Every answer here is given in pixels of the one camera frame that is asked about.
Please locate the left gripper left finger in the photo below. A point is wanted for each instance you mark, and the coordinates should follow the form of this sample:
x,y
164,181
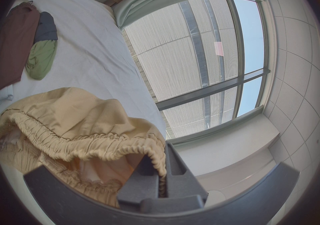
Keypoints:
x,y
140,186

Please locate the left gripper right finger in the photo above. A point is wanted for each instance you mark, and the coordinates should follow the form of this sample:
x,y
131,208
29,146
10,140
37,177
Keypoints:
x,y
182,184

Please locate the tan shorts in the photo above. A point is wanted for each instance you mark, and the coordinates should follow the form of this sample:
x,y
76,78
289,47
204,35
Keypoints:
x,y
87,118

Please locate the bed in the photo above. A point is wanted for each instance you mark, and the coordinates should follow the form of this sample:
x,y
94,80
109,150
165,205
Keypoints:
x,y
87,43

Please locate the window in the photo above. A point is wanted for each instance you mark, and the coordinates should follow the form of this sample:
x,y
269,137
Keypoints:
x,y
187,56

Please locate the green garment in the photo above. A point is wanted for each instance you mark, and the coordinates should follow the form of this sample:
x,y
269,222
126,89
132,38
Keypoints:
x,y
41,61

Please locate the white garment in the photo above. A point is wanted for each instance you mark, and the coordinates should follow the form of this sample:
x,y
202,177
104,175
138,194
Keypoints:
x,y
7,93

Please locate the black garment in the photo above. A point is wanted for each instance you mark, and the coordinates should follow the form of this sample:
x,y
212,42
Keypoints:
x,y
46,26

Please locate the brown shorts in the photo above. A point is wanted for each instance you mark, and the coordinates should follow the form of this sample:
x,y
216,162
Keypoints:
x,y
15,43

